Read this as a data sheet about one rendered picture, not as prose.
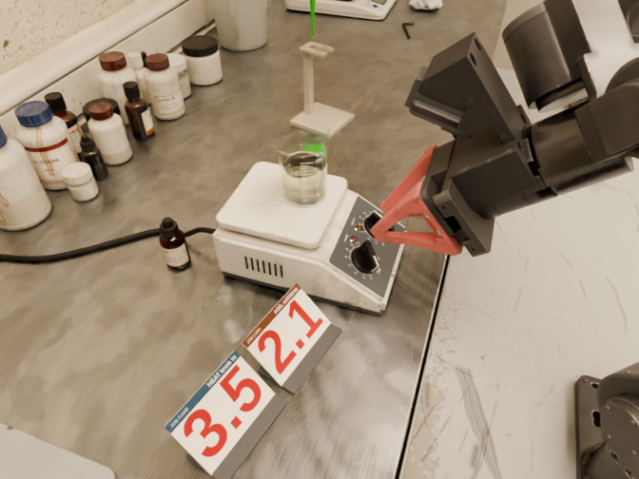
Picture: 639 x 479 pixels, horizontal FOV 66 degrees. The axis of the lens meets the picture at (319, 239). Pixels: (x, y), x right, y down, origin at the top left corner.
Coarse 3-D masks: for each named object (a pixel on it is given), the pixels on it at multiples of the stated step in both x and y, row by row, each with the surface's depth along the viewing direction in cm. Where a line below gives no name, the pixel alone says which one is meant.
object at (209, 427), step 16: (240, 368) 46; (224, 384) 45; (240, 384) 45; (256, 384) 46; (208, 400) 43; (224, 400) 44; (240, 400) 45; (256, 400) 46; (192, 416) 42; (208, 416) 43; (224, 416) 44; (240, 416) 44; (176, 432) 41; (192, 432) 42; (208, 432) 42; (224, 432) 43; (192, 448) 41; (208, 448) 42; (208, 464) 42
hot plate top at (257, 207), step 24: (264, 168) 59; (240, 192) 56; (264, 192) 56; (336, 192) 56; (240, 216) 53; (264, 216) 53; (288, 216) 53; (312, 216) 53; (288, 240) 51; (312, 240) 50
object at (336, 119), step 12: (300, 48) 76; (312, 48) 75; (324, 48) 76; (312, 60) 78; (312, 72) 79; (312, 84) 81; (312, 96) 82; (312, 108) 84; (324, 108) 86; (336, 108) 86; (300, 120) 83; (312, 120) 83; (324, 120) 83; (336, 120) 83; (348, 120) 83; (336, 132) 81
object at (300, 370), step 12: (324, 324) 52; (324, 336) 52; (336, 336) 52; (312, 348) 51; (324, 348) 51; (300, 360) 50; (312, 360) 50; (264, 372) 49; (288, 372) 48; (300, 372) 49; (288, 384) 48; (300, 384) 48
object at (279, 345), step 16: (288, 304) 51; (304, 304) 52; (272, 320) 49; (288, 320) 50; (304, 320) 51; (320, 320) 52; (272, 336) 49; (288, 336) 50; (304, 336) 51; (256, 352) 47; (272, 352) 48; (288, 352) 49; (272, 368) 48
